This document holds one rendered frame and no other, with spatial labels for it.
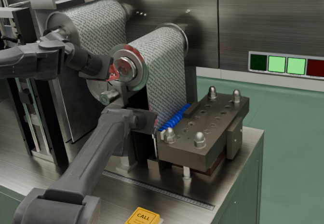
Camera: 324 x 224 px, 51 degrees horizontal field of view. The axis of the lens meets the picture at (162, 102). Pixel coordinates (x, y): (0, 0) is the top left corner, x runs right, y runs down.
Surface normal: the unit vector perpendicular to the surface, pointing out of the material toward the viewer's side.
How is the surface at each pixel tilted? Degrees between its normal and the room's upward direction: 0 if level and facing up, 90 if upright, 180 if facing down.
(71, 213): 16
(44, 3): 90
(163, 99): 90
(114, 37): 92
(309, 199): 0
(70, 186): 12
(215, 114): 0
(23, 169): 0
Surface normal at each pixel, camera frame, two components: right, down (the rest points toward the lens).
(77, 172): 0.09, -0.93
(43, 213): 0.02, -0.62
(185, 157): -0.51, 0.42
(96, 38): 0.86, 0.18
